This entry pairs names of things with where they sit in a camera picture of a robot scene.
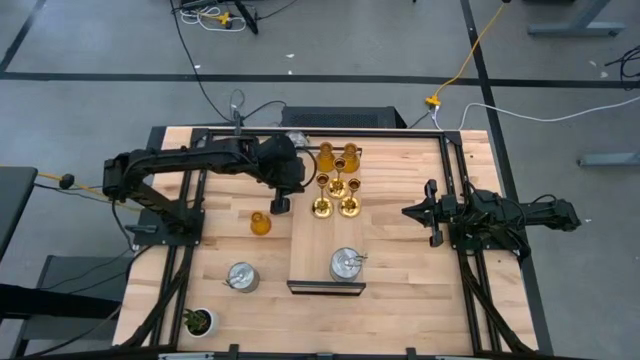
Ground yellow cord with black knob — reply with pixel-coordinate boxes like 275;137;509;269
0;163;144;211

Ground succulent in white pot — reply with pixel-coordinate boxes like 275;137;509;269
182;307;220;339

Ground tall brass candlestick holder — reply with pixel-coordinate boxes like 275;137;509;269
338;177;362;219
310;172;335;220
327;156;350;200

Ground amber ribbed glass candle holder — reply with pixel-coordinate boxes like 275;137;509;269
341;142;362;175
316;141;337;174
249;210;273;237

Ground yellow extension cord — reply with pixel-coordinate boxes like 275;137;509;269
424;2;509;109

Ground grey desk base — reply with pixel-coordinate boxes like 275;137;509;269
577;152;640;168
527;0;626;37

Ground wooden riser shelf black legs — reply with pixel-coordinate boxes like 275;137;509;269
286;142;368;297

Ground white coiled cable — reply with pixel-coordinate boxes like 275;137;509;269
178;5;249;34

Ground black perforated computer case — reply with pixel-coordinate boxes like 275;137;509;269
280;105;409;130

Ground black desk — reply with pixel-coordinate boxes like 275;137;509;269
0;166;39;261

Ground black hanging cable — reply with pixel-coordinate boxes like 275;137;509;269
169;0;241;126

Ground white metal bracket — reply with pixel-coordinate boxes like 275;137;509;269
158;351;216;360

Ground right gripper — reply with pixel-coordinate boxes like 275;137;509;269
402;179;471;249

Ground black aluminium rig frame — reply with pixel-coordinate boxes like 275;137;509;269
119;125;539;360

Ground white power cable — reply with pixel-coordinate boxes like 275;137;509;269
432;94;640;132

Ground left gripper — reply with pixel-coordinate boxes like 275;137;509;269
259;133;306;216

